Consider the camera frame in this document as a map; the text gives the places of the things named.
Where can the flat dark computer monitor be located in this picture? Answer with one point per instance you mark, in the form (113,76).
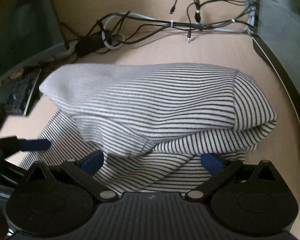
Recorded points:
(17,25)

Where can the black power adapter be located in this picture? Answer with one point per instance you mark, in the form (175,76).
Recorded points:
(88,45)

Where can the striped white garment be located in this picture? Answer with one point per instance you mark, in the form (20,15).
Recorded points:
(152,107)

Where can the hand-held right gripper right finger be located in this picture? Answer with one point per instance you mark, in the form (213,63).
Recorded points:
(211,164)

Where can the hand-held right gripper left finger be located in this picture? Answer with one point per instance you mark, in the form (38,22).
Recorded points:
(92,164)

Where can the black keyboard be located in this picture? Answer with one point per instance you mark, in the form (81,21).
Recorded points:
(16,95)

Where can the curved dark computer monitor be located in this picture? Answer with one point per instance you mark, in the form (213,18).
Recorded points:
(285,35)

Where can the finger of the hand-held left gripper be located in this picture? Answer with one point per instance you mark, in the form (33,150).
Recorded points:
(36,145)

